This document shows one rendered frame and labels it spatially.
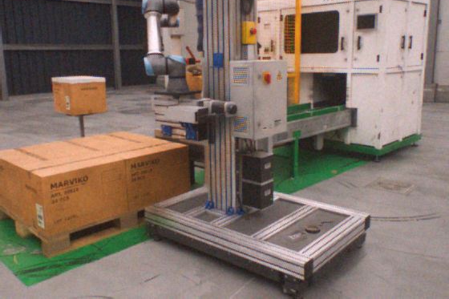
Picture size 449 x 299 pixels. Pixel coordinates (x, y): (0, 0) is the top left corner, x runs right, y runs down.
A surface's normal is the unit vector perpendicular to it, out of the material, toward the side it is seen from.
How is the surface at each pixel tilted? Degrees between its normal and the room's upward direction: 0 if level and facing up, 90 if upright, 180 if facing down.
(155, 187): 90
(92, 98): 90
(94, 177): 90
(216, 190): 90
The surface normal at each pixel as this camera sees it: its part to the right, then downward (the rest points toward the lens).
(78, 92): 0.64, 0.14
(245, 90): -0.65, 0.15
